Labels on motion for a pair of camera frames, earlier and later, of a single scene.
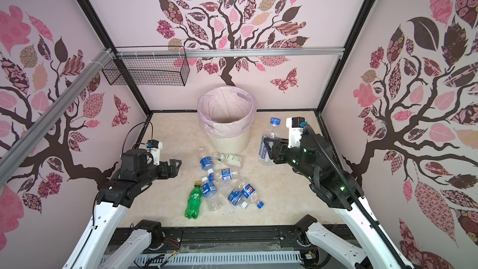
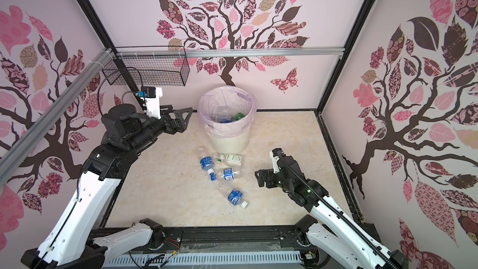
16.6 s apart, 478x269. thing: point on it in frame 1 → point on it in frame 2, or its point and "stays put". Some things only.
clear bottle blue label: [210, 195] → [223, 114]
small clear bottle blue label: [227, 174] stays put
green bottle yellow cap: [193, 205] → [239, 116]
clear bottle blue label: [206, 160] stays put
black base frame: [244, 240] stays put
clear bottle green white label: [229, 159] stays put
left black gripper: [173, 170] → [172, 129]
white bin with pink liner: [227, 113] stays put
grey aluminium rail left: [37, 131] stays put
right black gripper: [282, 147] → [261, 179]
